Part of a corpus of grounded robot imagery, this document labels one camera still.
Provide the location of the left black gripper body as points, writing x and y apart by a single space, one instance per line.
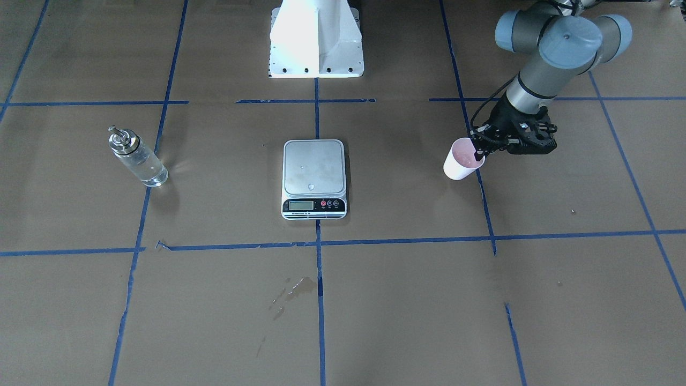
502 117

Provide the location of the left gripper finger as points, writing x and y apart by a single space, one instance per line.
483 149
482 133

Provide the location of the pink paper cup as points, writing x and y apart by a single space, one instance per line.
462 160

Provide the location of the glass sauce bottle steel spout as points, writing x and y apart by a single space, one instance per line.
139 158

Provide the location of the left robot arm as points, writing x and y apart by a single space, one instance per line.
561 44

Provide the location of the white digital kitchen scale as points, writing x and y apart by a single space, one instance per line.
313 180

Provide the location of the brown paper table cover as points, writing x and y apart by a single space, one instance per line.
561 269

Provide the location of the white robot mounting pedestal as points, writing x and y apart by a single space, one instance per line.
315 39

